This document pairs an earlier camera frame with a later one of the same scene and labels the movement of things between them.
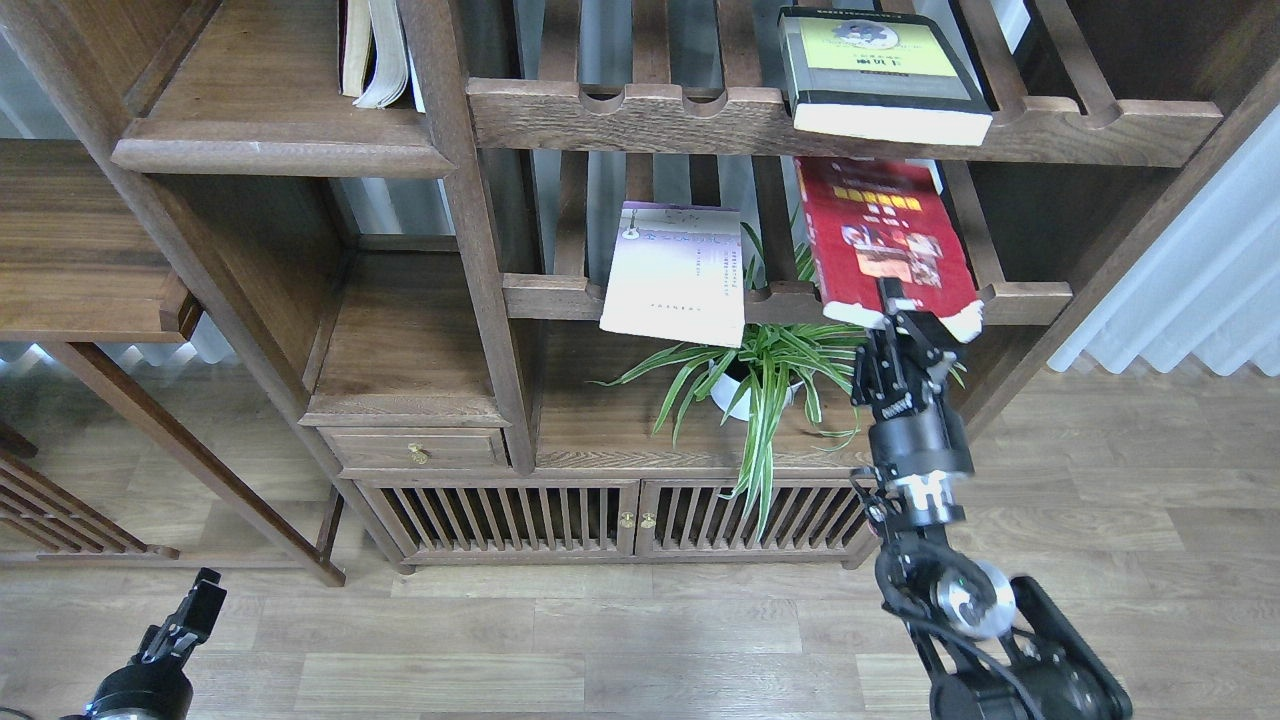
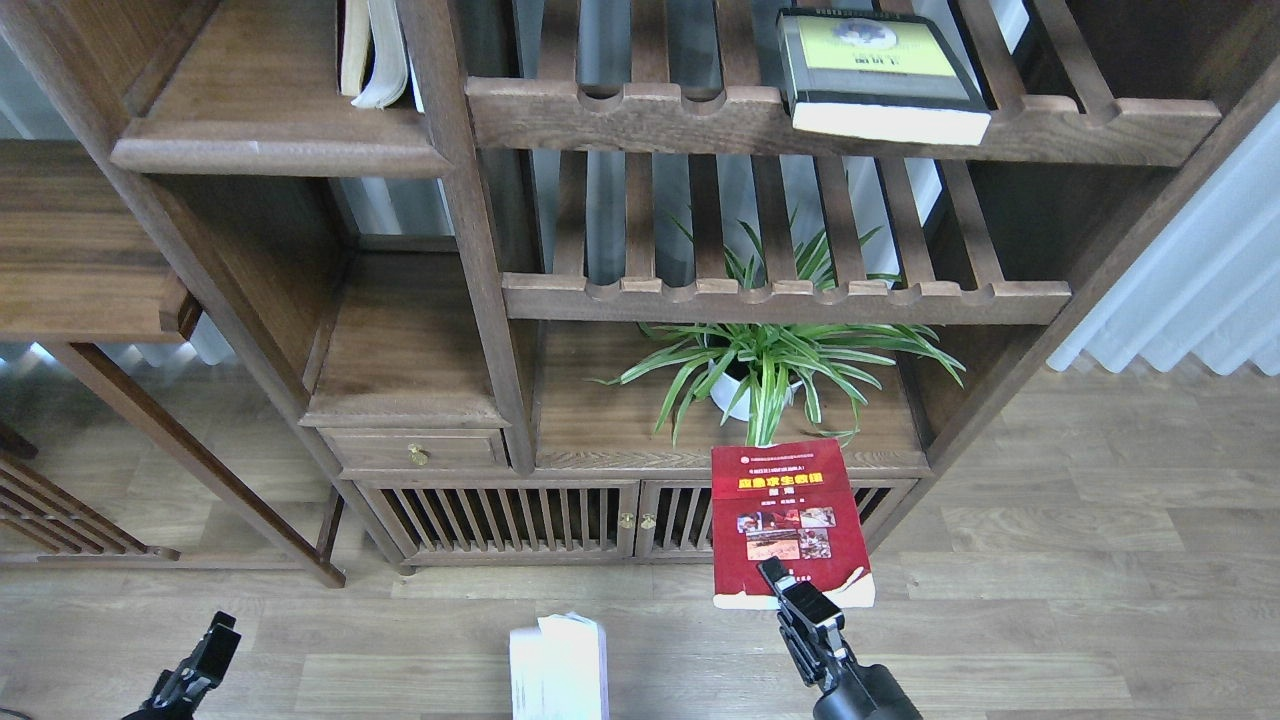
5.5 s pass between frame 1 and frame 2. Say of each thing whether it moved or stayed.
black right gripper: moved
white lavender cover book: moved
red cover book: moved
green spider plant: stayed
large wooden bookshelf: stayed
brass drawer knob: stayed
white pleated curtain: stayed
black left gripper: moved
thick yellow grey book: stayed
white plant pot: stayed
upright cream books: stayed
